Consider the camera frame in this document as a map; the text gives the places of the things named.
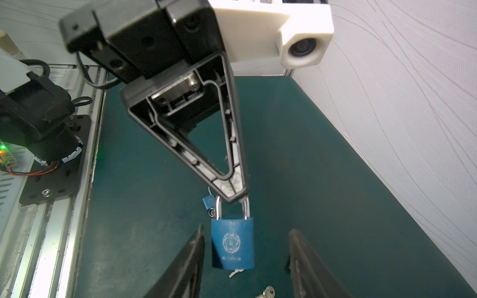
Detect blue padlock left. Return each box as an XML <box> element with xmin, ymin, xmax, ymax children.
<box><xmin>202</xmin><ymin>187</ymin><xmax>216</xmax><ymax>217</ymax></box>

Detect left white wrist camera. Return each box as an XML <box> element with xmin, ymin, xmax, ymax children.
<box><xmin>210</xmin><ymin>1</ymin><xmax>335</xmax><ymax>70</ymax></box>

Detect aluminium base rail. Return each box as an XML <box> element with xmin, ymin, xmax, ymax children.
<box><xmin>1</xmin><ymin>65</ymin><xmax>106</xmax><ymax>298</ymax></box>

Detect green table mat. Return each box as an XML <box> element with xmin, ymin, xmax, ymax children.
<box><xmin>75</xmin><ymin>77</ymin><xmax>475</xmax><ymax>298</ymax></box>

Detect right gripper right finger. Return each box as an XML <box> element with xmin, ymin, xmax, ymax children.
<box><xmin>289</xmin><ymin>228</ymin><xmax>352</xmax><ymax>298</ymax></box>

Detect blue padlock with keys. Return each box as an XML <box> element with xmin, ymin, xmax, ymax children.
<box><xmin>211</xmin><ymin>197</ymin><xmax>255</xmax><ymax>271</ymax></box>

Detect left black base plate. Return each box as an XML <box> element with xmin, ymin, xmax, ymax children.
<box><xmin>19</xmin><ymin>115</ymin><xmax>92</xmax><ymax>206</ymax></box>

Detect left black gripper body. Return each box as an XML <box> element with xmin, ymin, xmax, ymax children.
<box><xmin>59</xmin><ymin>0</ymin><xmax>225</xmax><ymax>83</ymax></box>

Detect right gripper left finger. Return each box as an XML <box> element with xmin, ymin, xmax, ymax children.
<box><xmin>145</xmin><ymin>224</ymin><xmax>205</xmax><ymax>298</ymax></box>

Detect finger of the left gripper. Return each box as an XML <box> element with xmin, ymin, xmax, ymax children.
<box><xmin>120</xmin><ymin>52</ymin><xmax>249</xmax><ymax>204</ymax></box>

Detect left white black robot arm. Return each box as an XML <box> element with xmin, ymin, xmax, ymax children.
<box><xmin>1</xmin><ymin>1</ymin><xmax>249</xmax><ymax>203</ymax></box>

